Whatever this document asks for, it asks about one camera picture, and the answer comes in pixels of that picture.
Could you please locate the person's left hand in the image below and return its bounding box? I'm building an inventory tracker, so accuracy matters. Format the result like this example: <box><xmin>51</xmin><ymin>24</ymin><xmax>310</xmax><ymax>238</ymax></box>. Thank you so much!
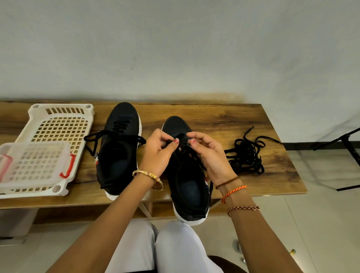
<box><xmin>138</xmin><ymin>129</ymin><xmax>181</xmax><ymax>179</ymax></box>

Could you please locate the person's right hand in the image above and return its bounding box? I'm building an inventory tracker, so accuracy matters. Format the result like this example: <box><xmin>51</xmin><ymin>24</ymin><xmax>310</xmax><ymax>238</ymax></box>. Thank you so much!
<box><xmin>186</xmin><ymin>132</ymin><xmax>237</xmax><ymax>186</ymax></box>

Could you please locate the black sneaker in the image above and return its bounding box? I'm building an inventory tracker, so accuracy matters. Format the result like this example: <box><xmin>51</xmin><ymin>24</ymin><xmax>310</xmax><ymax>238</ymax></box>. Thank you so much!
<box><xmin>94</xmin><ymin>101</ymin><xmax>143</xmax><ymax>201</ymax></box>
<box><xmin>161</xmin><ymin>116</ymin><xmax>213</xmax><ymax>227</ymax></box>

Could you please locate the person's right forearm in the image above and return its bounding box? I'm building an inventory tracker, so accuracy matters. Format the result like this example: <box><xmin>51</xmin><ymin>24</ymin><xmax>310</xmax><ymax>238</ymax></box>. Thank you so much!
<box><xmin>216</xmin><ymin>180</ymin><xmax>305</xmax><ymax>273</ymax></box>

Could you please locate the person's left forearm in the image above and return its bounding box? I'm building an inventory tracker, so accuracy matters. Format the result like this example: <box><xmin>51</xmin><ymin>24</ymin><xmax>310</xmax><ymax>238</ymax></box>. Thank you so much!
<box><xmin>47</xmin><ymin>174</ymin><xmax>164</xmax><ymax>273</ymax></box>

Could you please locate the person's black shirt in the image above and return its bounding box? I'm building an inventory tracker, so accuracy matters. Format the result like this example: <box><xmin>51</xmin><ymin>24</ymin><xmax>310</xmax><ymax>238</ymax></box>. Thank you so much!
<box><xmin>208</xmin><ymin>255</ymin><xmax>247</xmax><ymax>273</ymax></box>

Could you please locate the grey slipper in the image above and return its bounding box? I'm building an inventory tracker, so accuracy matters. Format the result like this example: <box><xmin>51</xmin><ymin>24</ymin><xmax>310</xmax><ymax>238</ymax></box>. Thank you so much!
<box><xmin>233</xmin><ymin>239</ymin><xmax>246</xmax><ymax>265</ymax></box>

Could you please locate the white plastic lattice basket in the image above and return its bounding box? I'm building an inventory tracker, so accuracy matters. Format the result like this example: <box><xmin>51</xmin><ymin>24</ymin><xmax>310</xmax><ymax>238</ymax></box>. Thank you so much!
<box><xmin>0</xmin><ymin>103</ymin><xmax>95</xmax><ymax>199</ymax></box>

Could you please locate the black tripod stand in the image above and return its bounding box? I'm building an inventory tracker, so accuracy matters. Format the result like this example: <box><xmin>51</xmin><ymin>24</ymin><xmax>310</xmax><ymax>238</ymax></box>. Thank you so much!
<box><xmin>312</xmin><ymin>126</ymin><xmax>360</xmax><ymax>192</ymax></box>

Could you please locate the white box under table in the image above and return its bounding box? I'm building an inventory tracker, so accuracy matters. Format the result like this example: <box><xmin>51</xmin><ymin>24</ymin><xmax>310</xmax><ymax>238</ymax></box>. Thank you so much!
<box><xmin>0</xmin><ymin>208</ymin><xmax>39</xmax><ymax>246</ymax></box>

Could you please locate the gold bracelet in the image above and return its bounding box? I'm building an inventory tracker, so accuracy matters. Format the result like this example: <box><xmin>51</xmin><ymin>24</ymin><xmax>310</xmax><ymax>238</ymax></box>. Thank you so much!
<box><xmin>132</xmin><ymin>169</ymin><xmax>164</xmax><ymax>191</ymax></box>

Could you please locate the orange braided bracelet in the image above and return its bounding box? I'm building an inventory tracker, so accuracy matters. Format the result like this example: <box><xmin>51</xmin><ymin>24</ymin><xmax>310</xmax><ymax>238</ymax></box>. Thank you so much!
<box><xmin>220</xmin><ymin>184</ymin><xmax>248</xmax><ymax>204</ymax></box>

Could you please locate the brown beaded bracelet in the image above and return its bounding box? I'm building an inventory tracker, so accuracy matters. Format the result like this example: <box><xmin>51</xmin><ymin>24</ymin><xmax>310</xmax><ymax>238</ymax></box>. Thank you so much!
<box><xmin>226</xmin><ymin>204</ymin><xmax>261</xmax><ymax>217</ymax></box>

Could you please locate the clear container with red handles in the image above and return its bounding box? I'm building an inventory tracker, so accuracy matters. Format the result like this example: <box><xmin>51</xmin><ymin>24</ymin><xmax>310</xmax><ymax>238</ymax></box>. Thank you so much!
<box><xmin>0</xmin><ymin>141</ymin><xmax>77</xmax><ymax>190</ymax></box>

